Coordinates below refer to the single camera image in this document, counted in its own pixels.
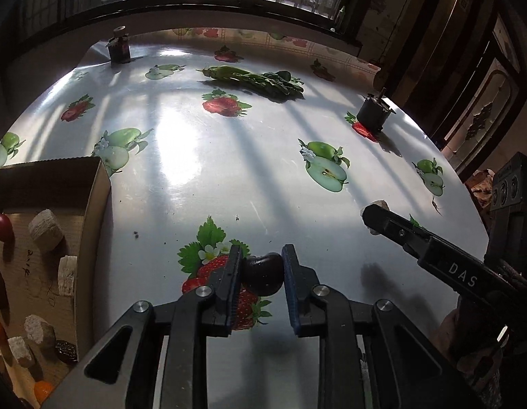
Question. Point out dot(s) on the red cherry tomato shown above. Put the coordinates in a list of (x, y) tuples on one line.
[(1, 226)]

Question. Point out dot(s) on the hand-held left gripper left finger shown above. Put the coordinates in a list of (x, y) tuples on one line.
[(234, 281)]

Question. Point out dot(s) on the wooden door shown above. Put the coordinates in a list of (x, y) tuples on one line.
[(480, 93)]

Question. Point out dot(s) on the person's right forearm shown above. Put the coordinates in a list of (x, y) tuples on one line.
[(463, 341)]

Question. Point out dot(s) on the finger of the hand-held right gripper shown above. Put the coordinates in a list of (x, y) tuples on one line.
[(391, 226)]

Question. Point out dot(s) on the fruit-print tablecloth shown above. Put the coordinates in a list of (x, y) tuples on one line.
[(229, 170)]

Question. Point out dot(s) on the small black motor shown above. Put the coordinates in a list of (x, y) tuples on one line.
[(120, 49)]

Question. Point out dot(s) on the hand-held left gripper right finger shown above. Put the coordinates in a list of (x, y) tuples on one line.
[(290, 285)]

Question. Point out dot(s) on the dark purple plum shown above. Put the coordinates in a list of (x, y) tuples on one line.
[(263, 275)]

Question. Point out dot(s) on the green leafy vegetable bunch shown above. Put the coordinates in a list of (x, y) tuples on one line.
[(255, 82)]

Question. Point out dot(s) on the barred window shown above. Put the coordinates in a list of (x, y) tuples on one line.
[(161, 4)]

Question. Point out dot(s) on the large black cylindrical motor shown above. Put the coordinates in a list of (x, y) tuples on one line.
[(374, 113)]

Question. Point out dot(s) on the brown cardboard box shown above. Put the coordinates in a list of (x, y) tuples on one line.
[(91, 230)]

